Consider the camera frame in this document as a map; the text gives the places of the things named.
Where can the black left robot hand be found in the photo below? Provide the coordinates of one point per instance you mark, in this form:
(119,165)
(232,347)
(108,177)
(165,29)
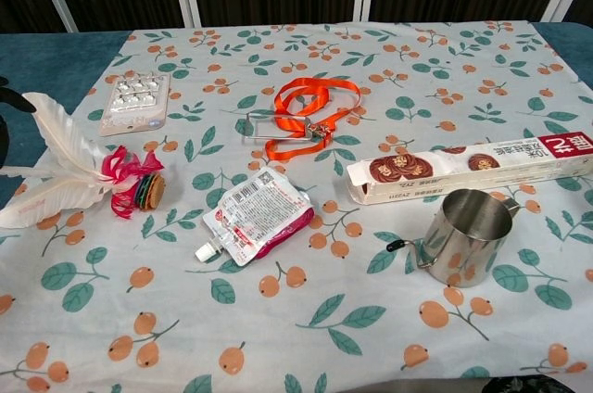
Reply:
(18,101)

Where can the white feather shuttlecock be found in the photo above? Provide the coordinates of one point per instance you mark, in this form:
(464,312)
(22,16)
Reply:
(62,135)

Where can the silver pill blister pack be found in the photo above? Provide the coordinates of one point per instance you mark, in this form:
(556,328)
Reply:
(134,101)

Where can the white and pink spouted pouch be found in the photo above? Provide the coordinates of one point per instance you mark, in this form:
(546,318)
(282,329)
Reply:
(259,217)

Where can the floral leaf and fruit tablecloth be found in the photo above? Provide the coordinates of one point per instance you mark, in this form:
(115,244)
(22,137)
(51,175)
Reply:
(296,319)

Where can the long white cookie box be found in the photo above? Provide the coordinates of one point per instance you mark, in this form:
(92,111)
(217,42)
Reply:
(463,170)

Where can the stainless steel cup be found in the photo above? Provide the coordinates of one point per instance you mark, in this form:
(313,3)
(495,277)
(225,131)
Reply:
(468,244)

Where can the dark patterned object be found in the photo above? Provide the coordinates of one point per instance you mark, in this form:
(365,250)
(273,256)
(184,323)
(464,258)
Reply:
(514,387)

